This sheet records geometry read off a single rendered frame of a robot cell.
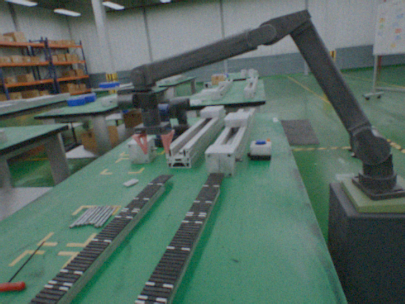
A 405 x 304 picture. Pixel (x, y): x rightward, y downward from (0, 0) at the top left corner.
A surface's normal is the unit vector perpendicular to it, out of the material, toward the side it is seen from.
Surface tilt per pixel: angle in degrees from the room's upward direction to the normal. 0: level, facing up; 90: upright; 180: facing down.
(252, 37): 91
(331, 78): 90
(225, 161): 90
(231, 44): 90
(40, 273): 0
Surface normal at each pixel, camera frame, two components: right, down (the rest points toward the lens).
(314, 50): -0.25, 0.31
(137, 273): -0.10, -0.95
